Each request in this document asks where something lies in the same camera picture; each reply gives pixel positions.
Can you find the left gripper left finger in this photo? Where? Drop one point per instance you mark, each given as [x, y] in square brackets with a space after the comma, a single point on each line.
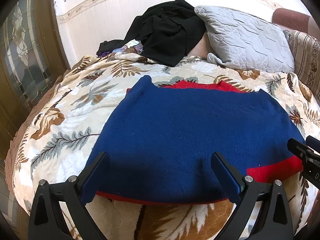
[46, 218]

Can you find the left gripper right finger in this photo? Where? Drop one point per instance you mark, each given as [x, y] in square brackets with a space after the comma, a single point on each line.
[274, 218]

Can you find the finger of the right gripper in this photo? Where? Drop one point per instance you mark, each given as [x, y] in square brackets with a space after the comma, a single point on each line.
[313, 143]
[303, 152]

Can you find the red and navy boys sweater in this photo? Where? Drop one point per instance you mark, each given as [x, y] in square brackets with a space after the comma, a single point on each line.
[160, 141]

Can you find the small dark purple clothes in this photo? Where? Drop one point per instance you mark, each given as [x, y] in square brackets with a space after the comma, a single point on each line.
[115, 46]

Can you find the leaf pattern beige blanket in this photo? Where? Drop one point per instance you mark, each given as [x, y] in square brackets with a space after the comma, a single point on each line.
[56, 139]

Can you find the striped floral brown cushion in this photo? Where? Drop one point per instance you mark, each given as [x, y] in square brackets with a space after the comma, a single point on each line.
[305, 51]

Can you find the grey quilted pillow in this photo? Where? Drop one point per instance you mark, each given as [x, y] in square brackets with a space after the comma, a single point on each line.
[242, 41]

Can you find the brown and pink headboard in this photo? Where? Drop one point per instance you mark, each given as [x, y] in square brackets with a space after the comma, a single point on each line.
[295, 20]

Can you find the wooden glass panel door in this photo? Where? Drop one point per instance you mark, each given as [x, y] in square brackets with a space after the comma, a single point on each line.
[32, 58]

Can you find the black garment pile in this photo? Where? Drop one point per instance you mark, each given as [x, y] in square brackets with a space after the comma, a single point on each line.
[167, 31]

